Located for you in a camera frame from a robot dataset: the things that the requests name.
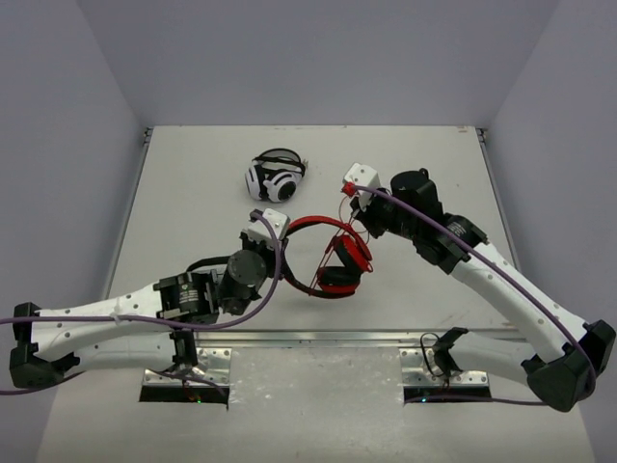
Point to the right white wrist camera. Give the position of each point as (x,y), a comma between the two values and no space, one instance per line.
(358,182)

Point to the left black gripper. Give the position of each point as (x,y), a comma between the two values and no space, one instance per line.
(263,246)

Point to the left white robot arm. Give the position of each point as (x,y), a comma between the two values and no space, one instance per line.
(153,327)

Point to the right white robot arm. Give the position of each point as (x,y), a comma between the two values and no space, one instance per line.
(562,354)

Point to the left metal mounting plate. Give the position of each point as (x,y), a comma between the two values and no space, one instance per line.
(213,368)

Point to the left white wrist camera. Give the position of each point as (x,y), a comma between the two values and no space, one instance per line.
(266,225)

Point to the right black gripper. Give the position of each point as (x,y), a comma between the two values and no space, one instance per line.
(366,215)

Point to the white black headphones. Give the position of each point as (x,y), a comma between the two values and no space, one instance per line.
(275,174)

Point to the metal mounting plate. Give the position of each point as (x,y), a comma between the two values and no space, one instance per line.
(213,368)
(415,373)

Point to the red black headphones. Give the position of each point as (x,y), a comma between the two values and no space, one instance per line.
(346,259)

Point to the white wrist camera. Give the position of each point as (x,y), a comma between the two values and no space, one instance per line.
(266,225)
(358,182)

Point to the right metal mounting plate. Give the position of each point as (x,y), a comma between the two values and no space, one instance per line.
(415,373)

